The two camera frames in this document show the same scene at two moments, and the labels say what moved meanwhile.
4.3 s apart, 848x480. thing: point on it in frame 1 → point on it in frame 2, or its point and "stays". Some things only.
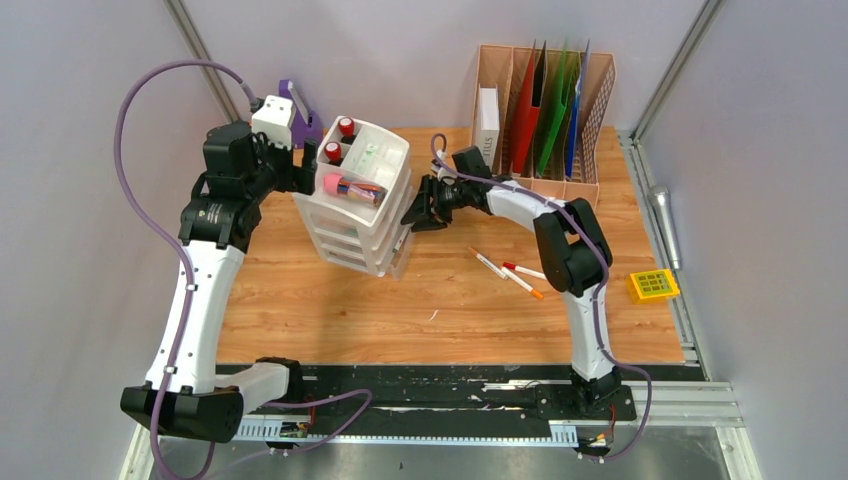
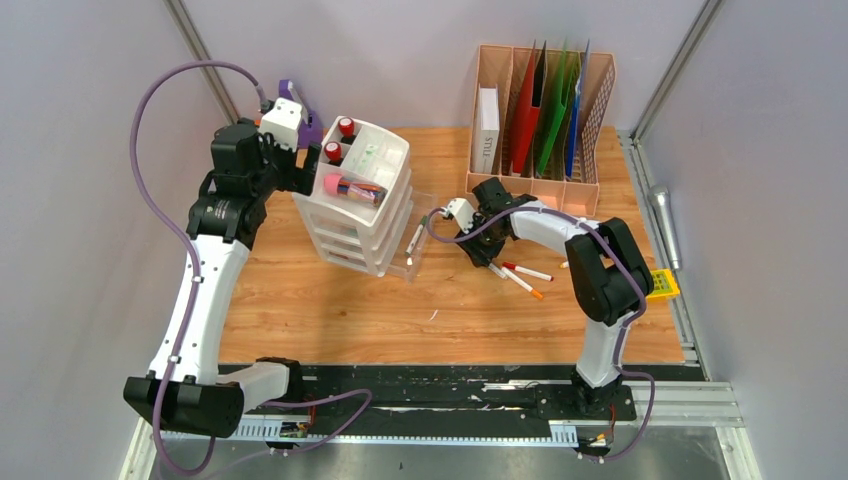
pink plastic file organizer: (539, 118) stays
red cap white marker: (525, 271) stays
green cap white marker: (401, 240) → (416, 236)
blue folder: (579, 97) stays
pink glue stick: (338, 185) stays
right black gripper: (428, 214) → (480, 255)
